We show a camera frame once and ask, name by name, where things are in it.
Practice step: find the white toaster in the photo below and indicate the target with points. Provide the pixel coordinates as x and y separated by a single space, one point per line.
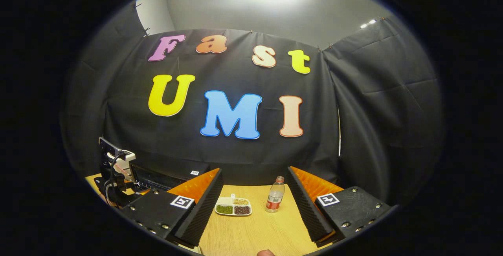
127 165

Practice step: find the clear water bottle red label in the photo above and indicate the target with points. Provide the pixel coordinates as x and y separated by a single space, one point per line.
275 197

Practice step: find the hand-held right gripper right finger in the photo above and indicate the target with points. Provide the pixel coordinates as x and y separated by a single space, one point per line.
308 213

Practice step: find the black electric oven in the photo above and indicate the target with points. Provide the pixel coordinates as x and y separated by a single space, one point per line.
165 169

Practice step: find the black backdrop cloth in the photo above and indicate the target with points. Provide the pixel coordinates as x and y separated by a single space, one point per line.
373 110

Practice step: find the white divided plate of beans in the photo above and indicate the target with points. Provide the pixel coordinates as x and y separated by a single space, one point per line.
234 205

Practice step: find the ceiling light panel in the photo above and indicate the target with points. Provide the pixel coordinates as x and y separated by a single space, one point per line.
368 23

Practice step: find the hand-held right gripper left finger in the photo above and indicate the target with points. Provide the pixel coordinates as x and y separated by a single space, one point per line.
200 214

